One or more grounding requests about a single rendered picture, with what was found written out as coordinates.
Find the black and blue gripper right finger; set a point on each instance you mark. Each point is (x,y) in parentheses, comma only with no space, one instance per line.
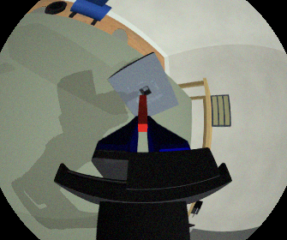
(160,139)

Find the red peg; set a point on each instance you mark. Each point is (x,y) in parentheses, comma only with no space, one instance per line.
(142,114)

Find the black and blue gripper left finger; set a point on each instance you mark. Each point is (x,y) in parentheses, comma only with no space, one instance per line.
(123,139)

